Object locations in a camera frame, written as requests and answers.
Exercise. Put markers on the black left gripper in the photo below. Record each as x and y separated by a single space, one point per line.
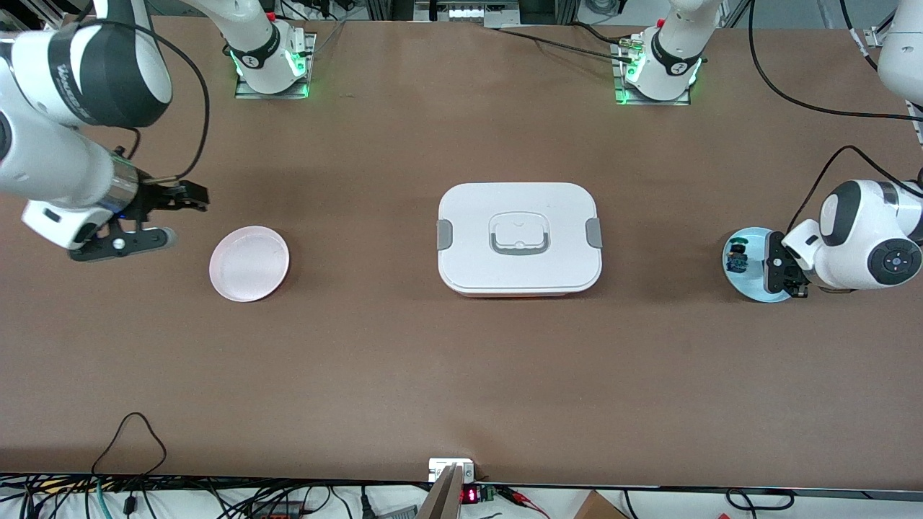
776 264

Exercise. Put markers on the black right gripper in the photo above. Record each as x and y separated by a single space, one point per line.
153 197

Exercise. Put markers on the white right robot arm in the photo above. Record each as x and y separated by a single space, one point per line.
58 166

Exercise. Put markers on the white lunch box grey clips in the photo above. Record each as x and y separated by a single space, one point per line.
519 216

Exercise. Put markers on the small white box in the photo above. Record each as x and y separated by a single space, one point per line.
440 467

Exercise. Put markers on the light blue round plate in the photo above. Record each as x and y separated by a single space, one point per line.
750 282

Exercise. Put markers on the pink round plate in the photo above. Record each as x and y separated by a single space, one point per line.
249 263

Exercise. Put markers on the brown cardboard piece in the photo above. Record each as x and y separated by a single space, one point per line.
598 508

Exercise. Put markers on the orange connector strip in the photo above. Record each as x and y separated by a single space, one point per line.
277 512

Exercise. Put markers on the white lit panel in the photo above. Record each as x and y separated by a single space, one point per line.
476 12

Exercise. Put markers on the red clip leads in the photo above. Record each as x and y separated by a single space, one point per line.
526 504

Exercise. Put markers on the black power plug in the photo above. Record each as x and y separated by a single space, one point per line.
366 503

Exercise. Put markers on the green terminal board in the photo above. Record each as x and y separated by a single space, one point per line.
488 493

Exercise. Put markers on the aluminium profile bar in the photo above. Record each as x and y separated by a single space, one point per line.
443 497

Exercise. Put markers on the red digit display module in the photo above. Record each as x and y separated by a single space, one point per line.
470 495

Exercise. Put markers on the blue green push-button switch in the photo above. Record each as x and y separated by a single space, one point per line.
737 256

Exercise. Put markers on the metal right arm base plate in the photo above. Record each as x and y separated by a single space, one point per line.
241 92

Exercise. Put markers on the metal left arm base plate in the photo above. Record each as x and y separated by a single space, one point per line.
621 99

